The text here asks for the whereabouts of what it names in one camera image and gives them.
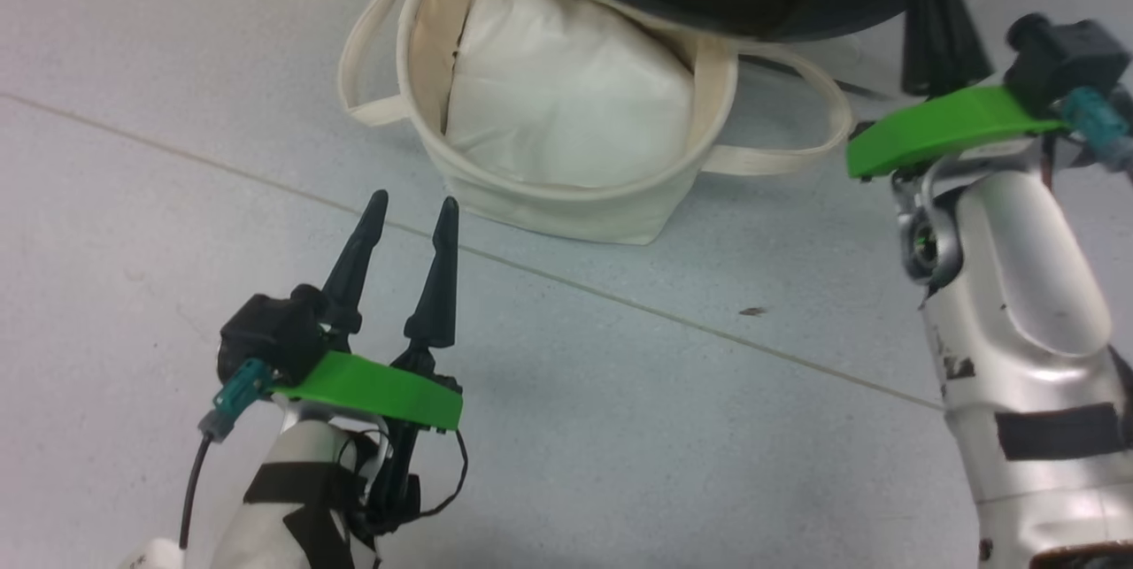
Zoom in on thin black left gripper cable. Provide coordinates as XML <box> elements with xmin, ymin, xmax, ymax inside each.
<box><xmin>354</xmin><ymin>427</ymin><xmax>470</xmax><ymax>521</ymax></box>

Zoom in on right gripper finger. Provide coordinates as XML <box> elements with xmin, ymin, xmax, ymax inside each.
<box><xmin>943</xmin><ymin>0</ymin><xmax>994</xmax><ymax>90</ymax></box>
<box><xmin>901</xmin><ymin>0</ymin><xmax>952</xmax><ymax>96</ymax></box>

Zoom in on teal connector camera cable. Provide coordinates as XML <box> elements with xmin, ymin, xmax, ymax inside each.
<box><xmin>1060</xmin><ymin>87</ymin><xmax>1133</xmax><ymax>172</ymax></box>
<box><xmin>181</xmin><ymin>358</ymin><xmax>275</xmax><ymax>552</ymax></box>

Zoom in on teal connector left camera cable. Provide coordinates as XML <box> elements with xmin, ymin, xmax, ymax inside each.
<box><xmin>181</xmin><ymin>358</ymin><xmax>275</xmax><ymax>552</ymax></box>

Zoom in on teal connector right camera cable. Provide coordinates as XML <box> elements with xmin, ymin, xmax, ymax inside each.
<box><xmin>1060</xmin><ymin>87</ymin><xmax>1133</xmax><ymax>172</ymax></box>

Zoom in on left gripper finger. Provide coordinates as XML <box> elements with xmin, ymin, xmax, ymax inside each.
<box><xmin>320</xmin><ymin>189</ymin><xmax>390</xmax><ymax>335</ymax></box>
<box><xmin>404</xmin><ymin>196</ymin><xmax>461</xmax><ymax>350</ymax></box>

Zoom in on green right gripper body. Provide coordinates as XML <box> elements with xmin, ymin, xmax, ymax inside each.
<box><xmin>845</xmin><ymin>84</ymin><xmax>1067</xmax><ymax>181</ymax></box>

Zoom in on cream canvas laundry basket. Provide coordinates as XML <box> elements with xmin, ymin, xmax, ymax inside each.
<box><xmin>337</xmin><ymin>0</ymin><xmax>855</xmax><ymax>245</ymax></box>

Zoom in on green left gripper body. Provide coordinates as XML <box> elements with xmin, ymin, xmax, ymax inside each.
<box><xmin>270</xmin><ymin>350</ymin><xmax>464</xmax><ymax>433</ymax></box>

